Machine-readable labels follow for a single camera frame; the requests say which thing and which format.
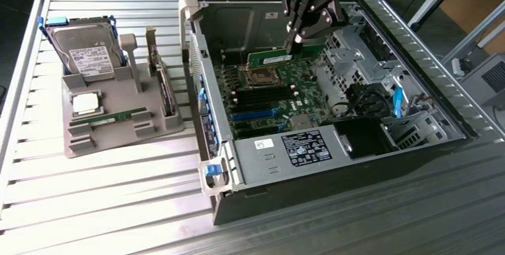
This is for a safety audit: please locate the white power strip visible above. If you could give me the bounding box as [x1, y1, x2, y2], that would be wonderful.
[450, 56, 473, 77]

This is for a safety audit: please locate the black stand pole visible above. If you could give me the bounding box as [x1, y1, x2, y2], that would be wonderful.
[412, 0, 473, 30]

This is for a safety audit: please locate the silver CPU chip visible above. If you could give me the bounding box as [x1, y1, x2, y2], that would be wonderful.
[70, 91, 105, 117]

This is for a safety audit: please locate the silver chipset heatsink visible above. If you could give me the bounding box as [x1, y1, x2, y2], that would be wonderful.
[290, 115, 317, 132]

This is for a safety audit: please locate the wooden desk white frame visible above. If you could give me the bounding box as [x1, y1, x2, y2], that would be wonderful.
[416, 0, 505, 49]

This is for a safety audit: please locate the grey computer tower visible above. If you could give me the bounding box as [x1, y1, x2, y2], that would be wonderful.
[458, 53, 505, 108]

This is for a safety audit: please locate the open black PC case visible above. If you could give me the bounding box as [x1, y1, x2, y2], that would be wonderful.
[177, 0, 481, 226]

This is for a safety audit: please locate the graphics card with bracket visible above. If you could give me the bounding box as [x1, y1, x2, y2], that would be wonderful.
[144, 26, 178, 118]

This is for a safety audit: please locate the CPU socket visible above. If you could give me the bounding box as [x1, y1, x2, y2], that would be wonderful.
[242, 66, 284, 89]

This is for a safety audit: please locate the green RAM stick white label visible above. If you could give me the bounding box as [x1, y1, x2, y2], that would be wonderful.
[246, 44, 325, 69]

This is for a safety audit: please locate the silver hard disk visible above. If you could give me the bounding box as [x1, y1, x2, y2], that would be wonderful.
[49, 23, 117, 83]

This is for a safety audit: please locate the blue expansion slot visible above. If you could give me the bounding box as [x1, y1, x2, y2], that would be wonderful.
[232, 107, 282, 121]

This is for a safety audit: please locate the metal disk bay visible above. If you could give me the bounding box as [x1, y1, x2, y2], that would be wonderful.
[380, 111, 448, 151]

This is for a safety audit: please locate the black fan shroud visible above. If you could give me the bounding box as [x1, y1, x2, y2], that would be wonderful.
[333, 117, 396, 161]

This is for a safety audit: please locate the blue disk wire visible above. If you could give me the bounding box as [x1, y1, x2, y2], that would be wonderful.
[390, 87, 406, 118]

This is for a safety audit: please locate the grey parts rack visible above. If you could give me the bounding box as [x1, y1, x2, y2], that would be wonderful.
[61, 25, 186, 160]

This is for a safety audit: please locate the black RAM slot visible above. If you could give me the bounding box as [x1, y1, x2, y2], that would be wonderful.
[238, 92, 294, 104]
[237, 88, 293, 99]
[234, 84, 292, 95]

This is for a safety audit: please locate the grey power supply unit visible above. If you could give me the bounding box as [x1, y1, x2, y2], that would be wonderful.
[232, 127, 353, 185]

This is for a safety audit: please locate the blue disk carrier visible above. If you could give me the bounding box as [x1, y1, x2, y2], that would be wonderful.
[36, 15, 120, 76]

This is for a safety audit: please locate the black expansion slot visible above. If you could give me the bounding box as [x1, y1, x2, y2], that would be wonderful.
[234, 120, 284, 133]

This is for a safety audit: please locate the green motherboard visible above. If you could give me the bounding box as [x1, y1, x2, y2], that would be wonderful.
[218, 44, 337, 141]

